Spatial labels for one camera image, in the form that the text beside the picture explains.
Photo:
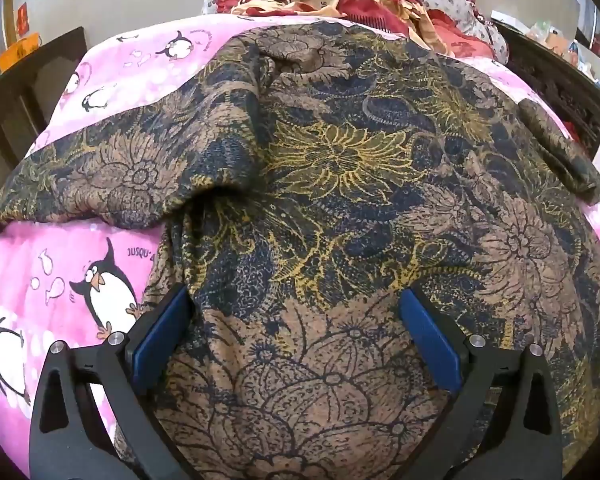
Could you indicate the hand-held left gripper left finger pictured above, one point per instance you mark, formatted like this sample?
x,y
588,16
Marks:
x,y
162,332

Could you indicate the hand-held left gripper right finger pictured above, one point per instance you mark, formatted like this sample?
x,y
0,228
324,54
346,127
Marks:
x,y
430,340

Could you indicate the brown floral patterned garment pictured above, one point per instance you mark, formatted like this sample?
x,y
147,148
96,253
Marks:
x,y
330,160

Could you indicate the pink penguin print blanket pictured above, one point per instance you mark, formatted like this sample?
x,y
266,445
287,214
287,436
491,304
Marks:
x,y
55,270

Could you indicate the dark wooden furniture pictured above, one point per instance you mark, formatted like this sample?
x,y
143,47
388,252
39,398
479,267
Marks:
x,y
20,105

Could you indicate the dark wooden headboard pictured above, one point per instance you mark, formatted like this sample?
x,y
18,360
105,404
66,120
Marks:
x,y
555,85

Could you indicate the orange box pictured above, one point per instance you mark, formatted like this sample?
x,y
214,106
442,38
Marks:
x,y
17,52

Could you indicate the red and gold floral cloth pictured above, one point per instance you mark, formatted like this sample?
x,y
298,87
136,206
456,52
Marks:
x,y
370,7

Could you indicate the red wall paper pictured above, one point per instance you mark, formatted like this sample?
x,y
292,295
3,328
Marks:
x,y
22,20

